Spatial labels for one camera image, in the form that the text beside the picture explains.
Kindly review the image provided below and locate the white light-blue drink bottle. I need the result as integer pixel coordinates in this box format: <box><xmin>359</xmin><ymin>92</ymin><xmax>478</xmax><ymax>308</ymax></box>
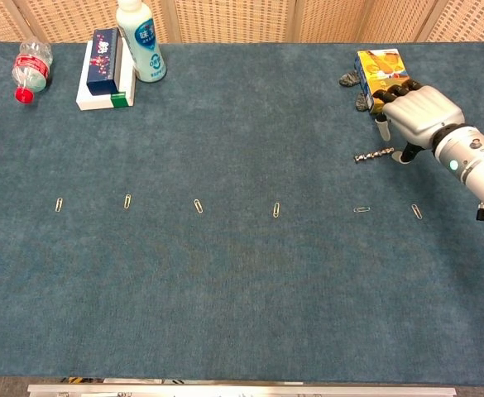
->
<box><xmin>114</xmin><ymin>0</ymin><xmax>168</xmax><ymax>84</ymax></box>

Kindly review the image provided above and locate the silver magnetic bead rod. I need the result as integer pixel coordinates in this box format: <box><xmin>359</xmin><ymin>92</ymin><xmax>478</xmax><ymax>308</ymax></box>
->
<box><xmin>353</xmin><ymin>147</ymin><xmax>395</xmax><ymax>165</ymax></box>

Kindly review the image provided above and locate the grey knitted glove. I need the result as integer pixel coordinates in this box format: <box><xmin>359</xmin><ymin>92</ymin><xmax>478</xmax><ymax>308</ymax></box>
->
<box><xmin>338</xmin><ymin>69</ymin><xmax>374</xmax><ymax>114</ymax></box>

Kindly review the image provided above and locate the clear plastic bottle red cap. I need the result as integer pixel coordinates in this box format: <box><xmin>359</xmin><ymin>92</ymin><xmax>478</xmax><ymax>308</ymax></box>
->
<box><xmin>11</xmin><ymin>37</ymin><xmax>55</xmax><ymax>105</ymax></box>

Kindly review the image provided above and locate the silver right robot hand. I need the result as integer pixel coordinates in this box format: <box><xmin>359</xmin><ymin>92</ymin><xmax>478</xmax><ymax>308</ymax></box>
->
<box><xmin>371</xmin><ymin>79</ymin><xmax>467</xmax><ymax>165</ymax></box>

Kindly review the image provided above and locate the dark blue printed carton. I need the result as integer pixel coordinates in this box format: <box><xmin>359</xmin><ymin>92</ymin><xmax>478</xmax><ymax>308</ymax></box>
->
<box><xmin>85</xmin><ymin>27</ymin><xmax>124</xmax><ymax>98</ymax></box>

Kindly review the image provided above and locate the teal felt table cover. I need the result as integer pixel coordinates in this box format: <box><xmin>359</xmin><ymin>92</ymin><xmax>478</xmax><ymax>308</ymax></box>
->
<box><xmin>0</xmin><ymin>40</ymin><xmax>484</xmax><ymax>387</ymax></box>

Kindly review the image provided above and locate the woven rattan folding screen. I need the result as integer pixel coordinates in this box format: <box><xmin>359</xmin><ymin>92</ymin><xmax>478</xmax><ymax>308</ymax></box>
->
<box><xmin>0</xmin><ymin>0</ymin><xmax>484</xmax><ymax>45</ymax></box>

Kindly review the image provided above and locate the white flat box green corner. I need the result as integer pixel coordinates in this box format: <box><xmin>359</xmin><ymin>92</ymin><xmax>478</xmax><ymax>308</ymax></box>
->
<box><xmin>75</xmin><ymin>39</ymin><xmax>137</xmax><ymax>112</ymax></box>

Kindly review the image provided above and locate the yellow snack box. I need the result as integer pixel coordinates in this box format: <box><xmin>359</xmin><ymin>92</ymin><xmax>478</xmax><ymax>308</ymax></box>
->
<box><xmin>354</xmin><ymin>48</ymin><xmax>412</xmax><ymax>116</ymax></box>

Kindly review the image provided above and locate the aluminium profile rail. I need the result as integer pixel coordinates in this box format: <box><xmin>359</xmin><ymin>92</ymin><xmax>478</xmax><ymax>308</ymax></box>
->
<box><xmin>26</xmin><ymin>383</ymin><xmax>458</xmax><ymax>397</ymax></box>

